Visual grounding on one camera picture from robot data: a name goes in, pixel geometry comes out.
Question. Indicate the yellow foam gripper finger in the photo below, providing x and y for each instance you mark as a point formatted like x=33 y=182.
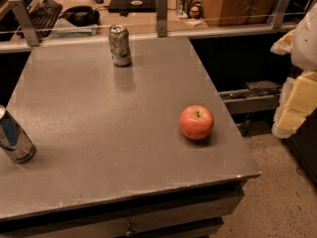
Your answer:
x=298 y=99
x=283 y=45

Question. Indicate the green white 7up can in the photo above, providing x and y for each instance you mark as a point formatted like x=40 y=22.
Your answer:
x=119 y=45

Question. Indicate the blue silver energy drink can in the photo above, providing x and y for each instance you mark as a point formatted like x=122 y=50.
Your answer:
x=13 y=139

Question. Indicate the brown cardboard box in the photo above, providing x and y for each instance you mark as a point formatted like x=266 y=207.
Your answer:
x=219 y=13

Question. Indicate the small round jar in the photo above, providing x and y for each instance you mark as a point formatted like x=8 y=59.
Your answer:
x=194 y=12

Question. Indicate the red apple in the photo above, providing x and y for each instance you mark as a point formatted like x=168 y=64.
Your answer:
x=196 y=122

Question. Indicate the cans on back desk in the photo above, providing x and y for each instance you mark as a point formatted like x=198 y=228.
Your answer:
x=182 y=8

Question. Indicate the black laptop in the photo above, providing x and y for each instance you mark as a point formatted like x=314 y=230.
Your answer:
x=132 y=6

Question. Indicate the glass divider panel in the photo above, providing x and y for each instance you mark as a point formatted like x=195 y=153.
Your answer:
x=138 y=23

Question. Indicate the black headphones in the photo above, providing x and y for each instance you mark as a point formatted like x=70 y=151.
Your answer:
x=81 y=16

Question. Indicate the black keyboard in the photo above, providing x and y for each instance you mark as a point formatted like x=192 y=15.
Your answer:
x=44 y=15

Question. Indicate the metal bracket right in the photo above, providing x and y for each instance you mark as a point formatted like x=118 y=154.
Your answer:
x=277 y=16

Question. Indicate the table drawer with handle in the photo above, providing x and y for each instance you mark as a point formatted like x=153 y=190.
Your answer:
x=192 y=217

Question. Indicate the metal bracket left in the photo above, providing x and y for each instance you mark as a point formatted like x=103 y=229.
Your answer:
x=23 y=17

